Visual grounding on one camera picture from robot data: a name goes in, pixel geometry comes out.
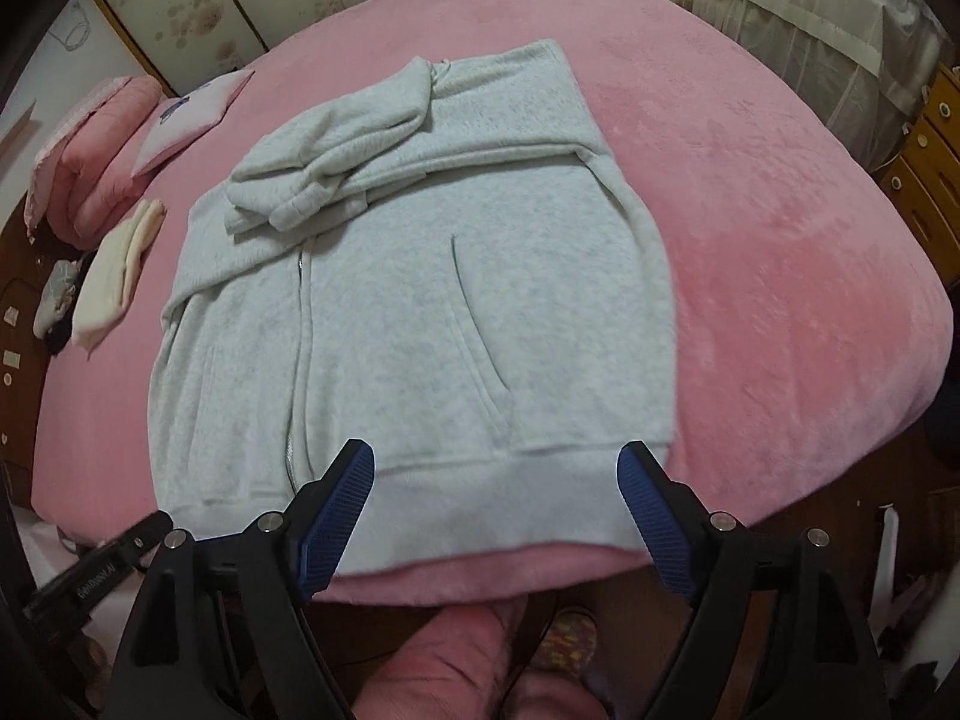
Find wooden drawer chest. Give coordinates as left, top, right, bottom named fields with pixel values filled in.
left=874, top=64, right=960, bottom=248

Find pink fleece bed blanket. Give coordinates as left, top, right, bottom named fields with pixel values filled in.
left=30, top=0, right=947, bottom=605

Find pink folded quilt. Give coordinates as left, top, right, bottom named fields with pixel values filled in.
left=22, top=75, right=164, bottom=247

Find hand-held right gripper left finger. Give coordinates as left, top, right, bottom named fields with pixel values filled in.
left=112, top=439, right=376, bottom=720

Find grey zip hoodie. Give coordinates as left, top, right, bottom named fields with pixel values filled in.
left=148, top=39, right=680, bottom=547

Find patterned slipper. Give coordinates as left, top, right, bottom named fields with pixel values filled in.
left=529, top=610, right=601, bottom=683

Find cream folded garment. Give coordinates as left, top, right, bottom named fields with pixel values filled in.
left=73, top=199, right=167, bottom=350

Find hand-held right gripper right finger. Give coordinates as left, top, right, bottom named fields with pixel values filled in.
left=616, top=440, right=878, bottom=720

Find white printed pillow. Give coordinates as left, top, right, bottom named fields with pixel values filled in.
left=131, top=69, right=256, bottom=179

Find pink wooden wall shelf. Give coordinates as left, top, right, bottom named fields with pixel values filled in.
left=0, top=101, right=35, bottom=158

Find white wall cord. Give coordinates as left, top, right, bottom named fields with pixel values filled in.
left=63, top=3, right=92, bottom=52

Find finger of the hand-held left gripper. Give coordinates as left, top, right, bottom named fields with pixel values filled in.
left=94, top=511, right=174, bottom=564

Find person's pink fleece pants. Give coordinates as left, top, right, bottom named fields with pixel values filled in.
left=375, top=596, right=608, bottom=720

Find floral door wardrobe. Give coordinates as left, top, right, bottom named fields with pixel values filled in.
left=82, top=0, right=376, bottom=95

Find cream lace covered furniture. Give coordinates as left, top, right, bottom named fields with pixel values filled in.
left=606, top=0, right=947, bottom=173

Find wooden headboard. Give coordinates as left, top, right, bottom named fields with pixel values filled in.
left=0, top=202, right=53, bottom=511

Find black cloth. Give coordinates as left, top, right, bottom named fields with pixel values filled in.
left=49, top=251, right=98, bottom=357

